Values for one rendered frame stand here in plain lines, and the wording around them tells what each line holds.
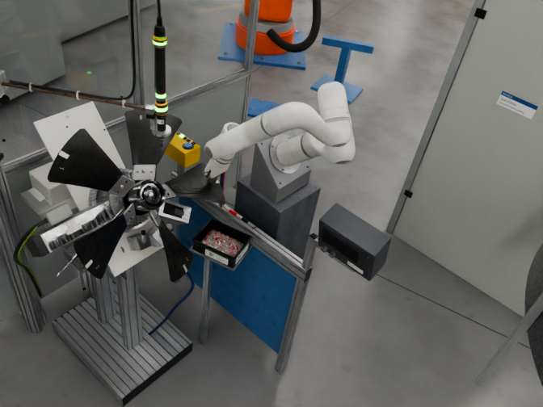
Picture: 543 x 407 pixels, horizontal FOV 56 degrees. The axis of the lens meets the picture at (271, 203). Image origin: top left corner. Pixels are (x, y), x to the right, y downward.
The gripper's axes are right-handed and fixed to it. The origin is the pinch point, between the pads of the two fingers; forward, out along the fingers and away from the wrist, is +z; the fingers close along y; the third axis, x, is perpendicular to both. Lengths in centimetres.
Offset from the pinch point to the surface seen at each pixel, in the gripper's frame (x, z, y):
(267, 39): -175, 148, -288
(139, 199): -4.3, -6.9, 36.5
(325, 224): 49, -23, -7
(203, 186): 0.6, 1.0, 5.8
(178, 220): 2.3, 15.5, 17.0
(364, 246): 65, -29, -8
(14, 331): -34, 131, 72
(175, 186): -5.4, 0.4, 16.1
